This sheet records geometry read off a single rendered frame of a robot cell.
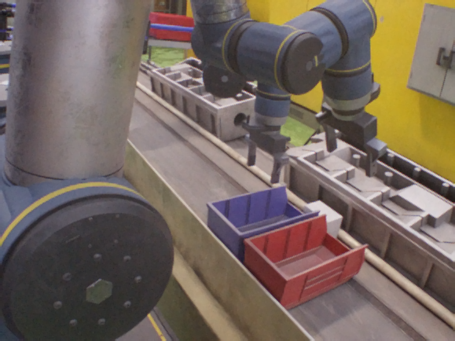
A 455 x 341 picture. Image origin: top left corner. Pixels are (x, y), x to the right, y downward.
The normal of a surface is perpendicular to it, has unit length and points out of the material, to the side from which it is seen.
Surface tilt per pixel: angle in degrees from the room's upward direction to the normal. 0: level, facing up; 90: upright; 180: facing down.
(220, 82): 90
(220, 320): 0
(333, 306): 0
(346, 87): 110
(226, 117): 90
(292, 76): 93
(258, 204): 88
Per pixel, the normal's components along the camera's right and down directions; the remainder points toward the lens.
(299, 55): 0.54, 0.39
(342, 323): 0.09, -0.88
